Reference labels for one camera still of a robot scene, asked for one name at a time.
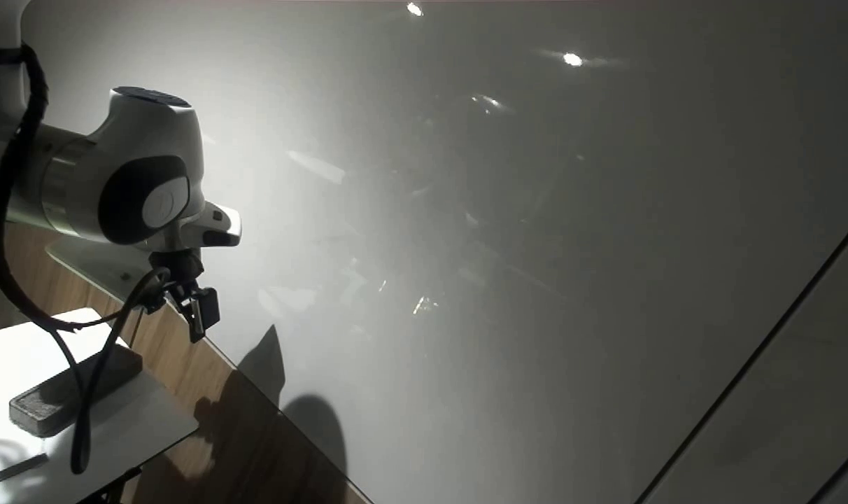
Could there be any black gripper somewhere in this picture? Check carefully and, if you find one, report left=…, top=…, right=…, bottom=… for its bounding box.
left=148, top=245, right=227, bottom=344

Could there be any large white whiteboard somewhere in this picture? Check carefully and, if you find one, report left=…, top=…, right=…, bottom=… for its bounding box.
left=0, top=0, right=848, bottom=504

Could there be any white rounded side table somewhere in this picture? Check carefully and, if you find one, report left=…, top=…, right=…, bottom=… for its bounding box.
left=0, top=306, right=200, bottom=504

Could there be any grey adjoining board panel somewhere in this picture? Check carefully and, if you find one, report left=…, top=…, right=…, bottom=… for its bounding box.
left=638, top=215, right=848, bottom=504

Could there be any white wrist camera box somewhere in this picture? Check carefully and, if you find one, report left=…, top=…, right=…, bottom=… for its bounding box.
left=190, top=201, right=245, bottom=250

